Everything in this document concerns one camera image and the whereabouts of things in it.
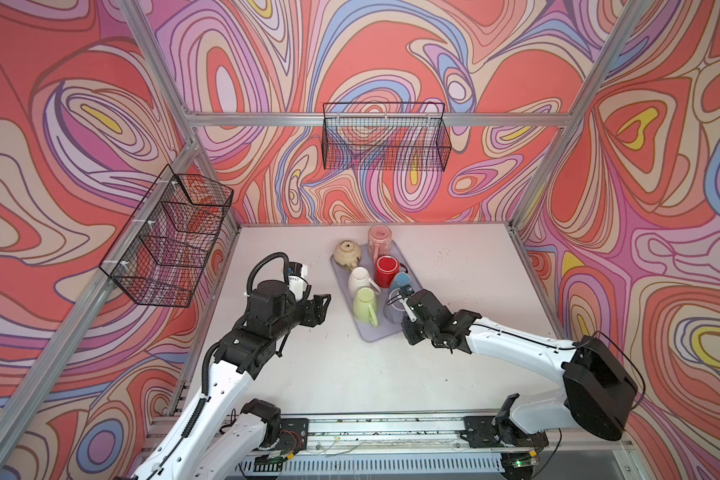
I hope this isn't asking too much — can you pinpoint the blue floral mug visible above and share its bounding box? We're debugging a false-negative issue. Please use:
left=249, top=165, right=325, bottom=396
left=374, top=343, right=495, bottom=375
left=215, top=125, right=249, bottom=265
left=390, top=272, right=411, bottom=290

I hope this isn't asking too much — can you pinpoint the lavender mug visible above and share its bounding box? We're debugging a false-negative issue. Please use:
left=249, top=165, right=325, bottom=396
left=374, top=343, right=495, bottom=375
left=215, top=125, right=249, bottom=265
left=383, top=299, right=407, bottom=325

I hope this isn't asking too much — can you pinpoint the light green mug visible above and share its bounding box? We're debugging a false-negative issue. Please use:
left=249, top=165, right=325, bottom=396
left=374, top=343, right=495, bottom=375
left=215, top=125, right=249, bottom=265
left=353, top=288, right=379, bottom=327

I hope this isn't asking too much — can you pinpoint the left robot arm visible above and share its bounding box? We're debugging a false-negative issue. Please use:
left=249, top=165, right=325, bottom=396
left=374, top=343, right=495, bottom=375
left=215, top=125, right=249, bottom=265
left=132, top=252, right=331, bottom=479

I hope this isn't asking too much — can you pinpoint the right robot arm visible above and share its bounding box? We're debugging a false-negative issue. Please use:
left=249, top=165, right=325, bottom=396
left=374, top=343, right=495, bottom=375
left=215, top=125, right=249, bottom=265
left=388, top=286, right=638, bottom=441

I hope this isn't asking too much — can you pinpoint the red mug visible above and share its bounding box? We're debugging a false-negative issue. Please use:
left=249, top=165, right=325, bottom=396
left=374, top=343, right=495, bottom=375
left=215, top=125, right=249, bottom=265
left=374, top=255, right=408, bottom=288

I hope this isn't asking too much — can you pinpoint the white mug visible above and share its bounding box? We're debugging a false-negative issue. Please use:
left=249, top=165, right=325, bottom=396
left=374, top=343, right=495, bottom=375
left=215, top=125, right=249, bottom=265
left=347, top=266, right=381, bottom=298

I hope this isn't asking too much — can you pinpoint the pink patterned mug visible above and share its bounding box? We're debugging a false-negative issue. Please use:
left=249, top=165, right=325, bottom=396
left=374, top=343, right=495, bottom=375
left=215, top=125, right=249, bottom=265
left=368, top=224, right=393, bottom=261

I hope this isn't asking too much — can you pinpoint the lavender tray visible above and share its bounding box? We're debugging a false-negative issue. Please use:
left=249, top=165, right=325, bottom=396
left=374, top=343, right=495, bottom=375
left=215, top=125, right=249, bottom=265
left=329, top=241, right=423, bottom=343

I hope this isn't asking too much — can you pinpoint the beige ceramic teapot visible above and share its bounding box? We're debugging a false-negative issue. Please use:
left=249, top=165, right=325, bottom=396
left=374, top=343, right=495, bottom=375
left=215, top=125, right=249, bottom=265
left=333, top=240, right=362, bottom=271

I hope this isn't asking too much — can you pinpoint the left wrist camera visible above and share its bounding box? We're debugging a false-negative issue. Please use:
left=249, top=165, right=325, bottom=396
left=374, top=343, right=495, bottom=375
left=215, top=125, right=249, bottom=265
left=288, top=261, right=311, bottom=302

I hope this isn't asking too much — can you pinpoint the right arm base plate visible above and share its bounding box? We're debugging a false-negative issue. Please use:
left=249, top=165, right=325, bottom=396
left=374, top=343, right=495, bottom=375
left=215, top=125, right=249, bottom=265
left=459, top=416, right=549, bottom=450

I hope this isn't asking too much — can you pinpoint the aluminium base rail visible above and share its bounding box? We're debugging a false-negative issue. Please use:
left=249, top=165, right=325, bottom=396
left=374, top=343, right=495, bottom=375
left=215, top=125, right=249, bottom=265
left=227, top=413, right=648, bottom=479

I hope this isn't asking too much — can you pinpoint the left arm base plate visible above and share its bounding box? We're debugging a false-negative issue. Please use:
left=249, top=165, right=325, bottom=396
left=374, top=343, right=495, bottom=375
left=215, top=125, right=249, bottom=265
left=255, top=417, right=309, bottom=456

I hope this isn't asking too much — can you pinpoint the black wire basket left wall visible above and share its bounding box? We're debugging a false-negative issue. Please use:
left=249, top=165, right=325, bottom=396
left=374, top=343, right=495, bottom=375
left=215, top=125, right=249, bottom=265
left=99, top=166, right=234, bottom=308

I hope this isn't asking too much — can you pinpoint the black wire basket wall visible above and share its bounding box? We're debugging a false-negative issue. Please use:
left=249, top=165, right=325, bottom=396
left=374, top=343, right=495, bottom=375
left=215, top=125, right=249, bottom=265
left=321, top=100, right=452, bottom=172
left=99, top=166, right=234, bottom=308

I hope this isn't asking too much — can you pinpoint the black wire basket back wall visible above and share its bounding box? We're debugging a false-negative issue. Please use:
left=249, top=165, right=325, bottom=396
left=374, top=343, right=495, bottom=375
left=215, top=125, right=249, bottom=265
left=321, top=100, right=452, bottom=172

